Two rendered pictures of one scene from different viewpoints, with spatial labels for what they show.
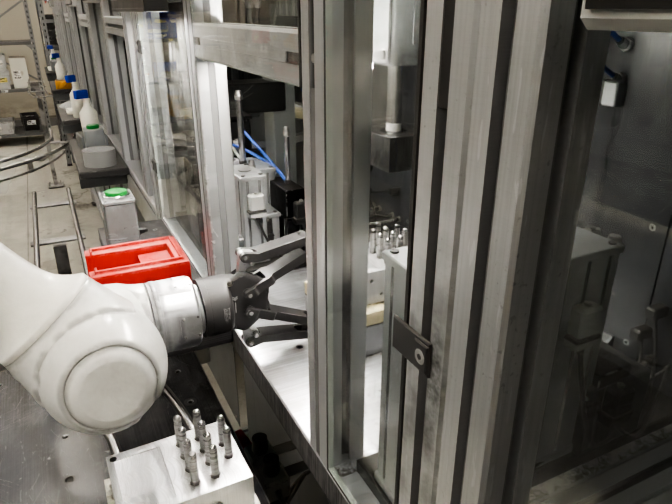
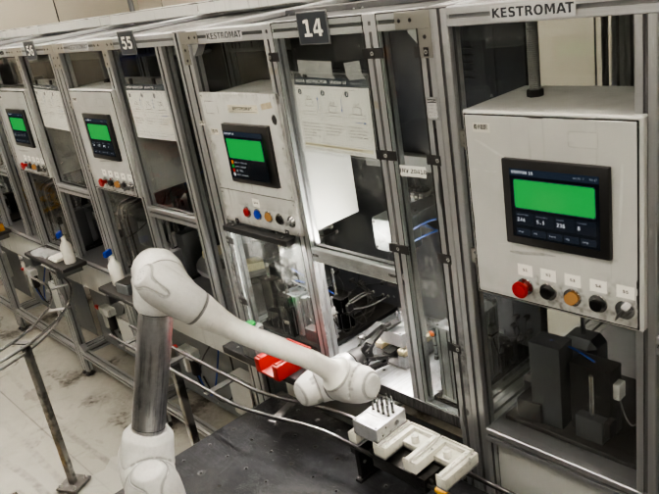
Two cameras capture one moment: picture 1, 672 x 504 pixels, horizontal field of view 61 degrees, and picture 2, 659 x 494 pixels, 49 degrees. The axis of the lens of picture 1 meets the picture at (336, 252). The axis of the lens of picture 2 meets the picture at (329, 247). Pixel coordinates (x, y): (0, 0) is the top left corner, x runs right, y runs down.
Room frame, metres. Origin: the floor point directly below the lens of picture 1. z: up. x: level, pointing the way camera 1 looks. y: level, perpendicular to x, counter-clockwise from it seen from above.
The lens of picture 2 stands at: (-1.28, 0.61, 2.15)
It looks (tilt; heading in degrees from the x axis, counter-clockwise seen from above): 21 degrees down; 347
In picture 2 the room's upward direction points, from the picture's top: 10 degrees counter-clockwise
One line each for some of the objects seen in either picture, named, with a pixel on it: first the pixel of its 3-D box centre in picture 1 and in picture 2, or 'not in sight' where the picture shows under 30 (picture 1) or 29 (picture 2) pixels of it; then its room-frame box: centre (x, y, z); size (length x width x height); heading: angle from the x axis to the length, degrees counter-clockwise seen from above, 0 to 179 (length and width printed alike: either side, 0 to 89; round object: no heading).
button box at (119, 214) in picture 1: (125, 222); (255, 337); (1.04, 0.41, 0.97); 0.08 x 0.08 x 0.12; 27
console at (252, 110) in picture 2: not in sight; (276, 153); (1.08, 0.20, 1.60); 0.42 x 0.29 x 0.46; 27
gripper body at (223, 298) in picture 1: (232, 301); (360, 357); (0.65, 0.13, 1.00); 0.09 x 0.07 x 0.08; 117
